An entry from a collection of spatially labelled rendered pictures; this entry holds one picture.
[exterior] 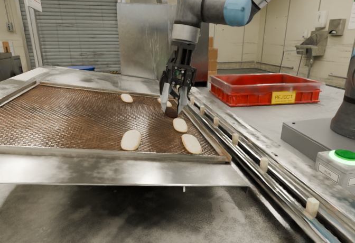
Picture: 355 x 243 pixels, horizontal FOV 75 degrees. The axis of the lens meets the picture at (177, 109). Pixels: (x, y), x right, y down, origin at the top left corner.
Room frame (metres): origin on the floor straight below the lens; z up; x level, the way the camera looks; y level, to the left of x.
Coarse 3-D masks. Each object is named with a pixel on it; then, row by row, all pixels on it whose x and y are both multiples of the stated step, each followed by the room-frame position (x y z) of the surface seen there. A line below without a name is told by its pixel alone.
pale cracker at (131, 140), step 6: (126, 132) 0.46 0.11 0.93; (132, 132) 0.46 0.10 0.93; (138, 132) 0.48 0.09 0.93; (126, 138) 0.43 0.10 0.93; (132, 138) 0.43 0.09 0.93; (138, 138) 0.44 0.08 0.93; (126, 144) 0.40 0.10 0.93; (132, 144) 0.41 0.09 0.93; (138, 144) 0.42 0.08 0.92; (126, 150) 0.39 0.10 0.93; (132, 150) 0.39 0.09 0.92
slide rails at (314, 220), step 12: (204, 108) 0.90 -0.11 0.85; (228, 132) 0.66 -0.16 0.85; (264, 156) 0.50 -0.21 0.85; (276, 168) 0.45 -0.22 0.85; (288, 180) 0.41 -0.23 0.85; (300, 192) 0.37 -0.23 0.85; (300, 204) 0.33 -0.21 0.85; (312, 216) 0.31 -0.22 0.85; (324, 216) 0.31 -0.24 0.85; (336, 216) 0.31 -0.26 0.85; (324, 228) 0.28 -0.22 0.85; (336, 228) 0.28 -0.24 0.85; (348, 228) 0.28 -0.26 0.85; (336, 240) 0.26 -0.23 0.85
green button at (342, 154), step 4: (336, 152) 0.42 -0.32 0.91; (340, 152) 0.42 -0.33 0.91; (344, 152) 0.42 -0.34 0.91; (348, 152) 0.42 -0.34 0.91; (352, 152) 0.42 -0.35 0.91; (336, 156) 0.41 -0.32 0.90; (340, 156) 0.41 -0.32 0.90; (344, 156) 0.40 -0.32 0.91; (348, 156) 0.40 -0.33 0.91; (352, 156) 0.40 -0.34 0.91; (348, 160) 0.40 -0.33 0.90; (352, 160) 0.39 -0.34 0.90
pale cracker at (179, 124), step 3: (174, 120) 0.60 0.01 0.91; (177, 120) 0.60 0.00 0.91; (180, 120) 0.60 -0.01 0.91; (183, 120) 0.61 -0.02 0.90; (174, 123) 0.58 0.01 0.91; (177, 123) 0.57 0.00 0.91; (180, 123) 0.58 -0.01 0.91; (183, 123) 0.58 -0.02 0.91; (174, 126) 0.56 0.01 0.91; (177, 126) 0.55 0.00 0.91; (180, 126) 0.56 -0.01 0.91; (183, 126) 0.56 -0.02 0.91; (186, 126) 0.57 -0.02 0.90; (177, 129) 0.54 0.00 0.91; (180, 129) 0.54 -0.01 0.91; (183, 129) 0.54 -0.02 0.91; (186, 129) 0.55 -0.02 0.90; (183, 132) 0.54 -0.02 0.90
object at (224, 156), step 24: (24, 96) 0.63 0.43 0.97; (72, 96) 0.70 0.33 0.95; (96, 96) 0.75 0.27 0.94; (144, 96) 0.86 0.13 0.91; (168, 96) 0.89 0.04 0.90; (24, 120) 0.46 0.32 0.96; (48, 120) 0.48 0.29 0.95; (72, 120) 0.50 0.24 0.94; (144, 120) 0.58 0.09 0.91; (192, 120) 0.64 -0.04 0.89; (0, 144) 0.35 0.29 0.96; (48, 144) 0.37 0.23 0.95; (72, 144) 0.39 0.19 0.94; (120, 144) 0.42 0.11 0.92; (168, 144) 0.45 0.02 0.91; (216, 144) 0.48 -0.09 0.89
